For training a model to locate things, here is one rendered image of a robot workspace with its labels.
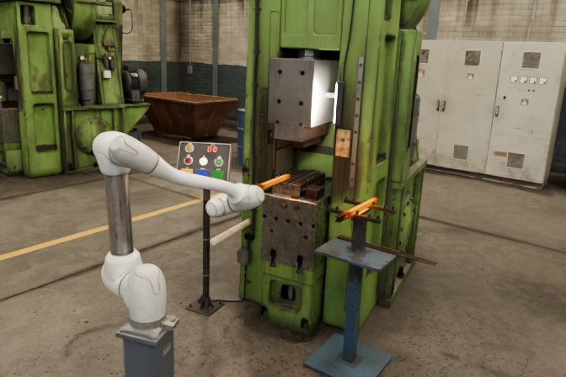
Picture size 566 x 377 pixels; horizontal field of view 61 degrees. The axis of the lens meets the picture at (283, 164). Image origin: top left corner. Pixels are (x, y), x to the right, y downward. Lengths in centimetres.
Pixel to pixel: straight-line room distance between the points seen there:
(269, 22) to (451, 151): 542
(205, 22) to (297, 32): 898
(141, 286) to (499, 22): 734
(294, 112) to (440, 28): 611
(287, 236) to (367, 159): 70
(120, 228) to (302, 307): 146
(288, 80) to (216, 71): 880
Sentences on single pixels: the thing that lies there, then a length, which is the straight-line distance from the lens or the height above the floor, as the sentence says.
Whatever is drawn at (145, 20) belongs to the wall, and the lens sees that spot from 1202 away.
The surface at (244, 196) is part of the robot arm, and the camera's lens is 220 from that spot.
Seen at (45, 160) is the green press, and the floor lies 23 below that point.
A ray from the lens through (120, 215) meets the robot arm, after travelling 220.
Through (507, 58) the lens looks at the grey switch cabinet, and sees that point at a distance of 782.
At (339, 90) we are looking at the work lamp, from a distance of 292.
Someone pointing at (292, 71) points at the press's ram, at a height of 169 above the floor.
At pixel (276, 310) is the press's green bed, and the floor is 12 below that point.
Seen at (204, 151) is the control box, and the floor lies 115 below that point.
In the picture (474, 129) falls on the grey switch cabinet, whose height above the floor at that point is 78.
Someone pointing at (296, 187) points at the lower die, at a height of 98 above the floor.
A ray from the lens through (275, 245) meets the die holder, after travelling 312.
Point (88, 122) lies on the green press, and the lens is 732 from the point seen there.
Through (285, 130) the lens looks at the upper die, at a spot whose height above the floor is 133.
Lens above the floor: 180
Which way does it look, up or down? 13 degrees down
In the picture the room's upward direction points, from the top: 3 degrees clockwise
